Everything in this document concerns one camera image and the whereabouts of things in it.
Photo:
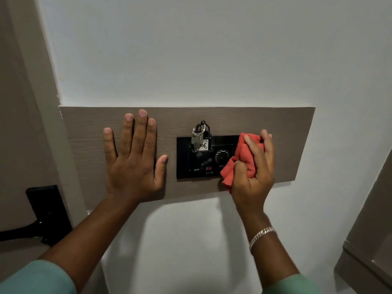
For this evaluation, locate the person's right thumb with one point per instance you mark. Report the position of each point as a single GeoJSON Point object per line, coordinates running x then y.
{"type": "Point", "coordinates": [240, 172]}

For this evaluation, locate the white key tag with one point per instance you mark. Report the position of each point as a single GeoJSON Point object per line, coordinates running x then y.
{"type": "Point", "coordinates": [204, 145]}

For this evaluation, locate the teal sleeve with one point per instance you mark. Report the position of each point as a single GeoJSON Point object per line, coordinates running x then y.
{"type": "Point", "coordinates": [36, 278]}
{"type": "Point", "coordinates": [291, 286]}

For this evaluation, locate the teal left sleeve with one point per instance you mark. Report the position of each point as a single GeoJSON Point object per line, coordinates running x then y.
{"type": "Point", "coordinates": [36, 278]}

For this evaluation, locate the black door lock plate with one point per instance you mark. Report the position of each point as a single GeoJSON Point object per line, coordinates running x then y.
{"type": "Point", "coordinates": [52, 208]}

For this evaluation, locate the person's right middle finger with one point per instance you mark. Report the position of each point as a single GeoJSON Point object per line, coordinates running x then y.
{"type": "Point", "coordinates": [268, 146]}

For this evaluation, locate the person's right hand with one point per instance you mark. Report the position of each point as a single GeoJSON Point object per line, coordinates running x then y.
{"type": "Point", "coordinates": [254, 192]}

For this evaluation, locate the person's left forearm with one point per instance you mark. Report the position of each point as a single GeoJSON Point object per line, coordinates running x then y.
{"type": "Point", "coordinates": [92, 235]}

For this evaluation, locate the silver key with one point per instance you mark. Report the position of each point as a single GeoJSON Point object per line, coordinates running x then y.
{"type": "Point", "coordinates": [196, 142]}

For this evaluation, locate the grey-brown wooden wall panel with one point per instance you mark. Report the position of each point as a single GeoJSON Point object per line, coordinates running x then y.
{"type": "Point", "coordinates": [275, 134]}

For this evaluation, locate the red cleaning cloth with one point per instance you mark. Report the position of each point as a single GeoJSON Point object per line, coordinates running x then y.
{"type": "Point", "coordinates": [242, 156]}

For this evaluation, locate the teal right sleeve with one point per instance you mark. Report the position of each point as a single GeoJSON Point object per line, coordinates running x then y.
{"type": "Point", "coordinates": [291, 286]}

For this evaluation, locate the beige door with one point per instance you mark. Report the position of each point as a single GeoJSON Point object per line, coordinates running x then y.
{"type": "Point", "coordinates": [18, 119]}

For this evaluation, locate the black switch panel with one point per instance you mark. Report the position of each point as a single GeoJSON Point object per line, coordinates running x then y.
{"type": "Point", "coordinates": [183, 162]}

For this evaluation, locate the person's left little finger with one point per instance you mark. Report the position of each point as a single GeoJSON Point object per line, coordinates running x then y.
{"type": "Point", "coordinates": [109, 145]}

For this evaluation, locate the person's left hand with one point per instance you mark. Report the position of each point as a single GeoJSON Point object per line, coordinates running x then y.
{"type": "Point", "coordinates": [131, 174]}

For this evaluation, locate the person's left middle finger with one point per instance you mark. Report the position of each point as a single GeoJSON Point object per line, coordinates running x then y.
{"type": "Point", "coordinates": [140, 131]}

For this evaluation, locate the person's right forearm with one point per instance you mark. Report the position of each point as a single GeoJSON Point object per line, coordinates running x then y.
{"type": "Point", "coordinates": [269, 257]}

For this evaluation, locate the black key fob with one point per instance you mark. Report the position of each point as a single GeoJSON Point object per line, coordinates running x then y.
{"type": "Point", "coordinates": [208, 131]}

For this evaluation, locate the grey-brown cabinet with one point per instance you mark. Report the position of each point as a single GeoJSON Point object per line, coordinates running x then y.
{"type": "Point", "coordinates": [367, 241]}

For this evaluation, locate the person's left thumb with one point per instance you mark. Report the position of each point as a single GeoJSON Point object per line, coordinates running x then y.
{"type": "Point", "coordinates": [160, 169]}

